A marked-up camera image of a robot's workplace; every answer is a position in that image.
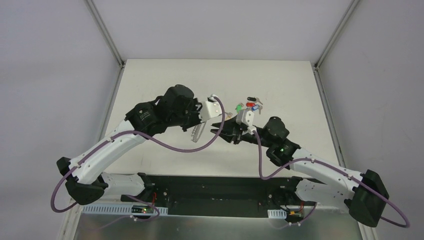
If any red tagged key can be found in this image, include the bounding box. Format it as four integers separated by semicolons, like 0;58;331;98
246;102;256;108

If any left white slotted bracket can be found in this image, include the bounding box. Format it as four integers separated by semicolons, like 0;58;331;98
82;203;168;216

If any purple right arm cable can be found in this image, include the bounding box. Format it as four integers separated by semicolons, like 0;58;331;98
250;129;411;229

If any black tagged key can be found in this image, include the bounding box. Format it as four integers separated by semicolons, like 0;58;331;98
246;96;263;105

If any right aluminium frame post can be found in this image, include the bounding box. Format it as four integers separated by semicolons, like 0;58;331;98
314;0;362;71

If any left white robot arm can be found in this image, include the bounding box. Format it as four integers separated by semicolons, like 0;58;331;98
56;84;209;205

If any yellow tagged key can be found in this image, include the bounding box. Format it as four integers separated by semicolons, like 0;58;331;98
225;112;233;120

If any blue tagged key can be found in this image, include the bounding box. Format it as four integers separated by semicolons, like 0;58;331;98
251;104;263;115

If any left green circuit board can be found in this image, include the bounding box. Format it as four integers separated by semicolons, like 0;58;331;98
131;205;155;214

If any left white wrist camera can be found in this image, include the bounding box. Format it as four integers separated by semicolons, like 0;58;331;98
199;96;223;123

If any green tagged key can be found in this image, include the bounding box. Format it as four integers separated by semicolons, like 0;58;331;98
235;102;244;114

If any white slotted bracket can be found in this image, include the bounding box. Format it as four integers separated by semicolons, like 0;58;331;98
82;203;168;216
267;209;287;220

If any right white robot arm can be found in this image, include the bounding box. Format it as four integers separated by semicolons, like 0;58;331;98
219;116;389;228

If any aluminium frame post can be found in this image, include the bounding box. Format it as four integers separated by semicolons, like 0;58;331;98
84;0;125;69
314;0;362;71

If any left aluminium frame post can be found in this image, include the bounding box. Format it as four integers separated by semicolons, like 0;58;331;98
84;0;125;69

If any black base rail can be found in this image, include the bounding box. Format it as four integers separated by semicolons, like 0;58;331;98
136;175;301;218

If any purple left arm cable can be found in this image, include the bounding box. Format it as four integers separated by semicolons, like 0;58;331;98
50;94;227;214

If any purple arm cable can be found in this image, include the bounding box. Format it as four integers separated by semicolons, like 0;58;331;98
250;129;411;229
50;94;227;214

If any right white slotted bracket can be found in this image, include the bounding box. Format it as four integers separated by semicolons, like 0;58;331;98
267;209;287;220

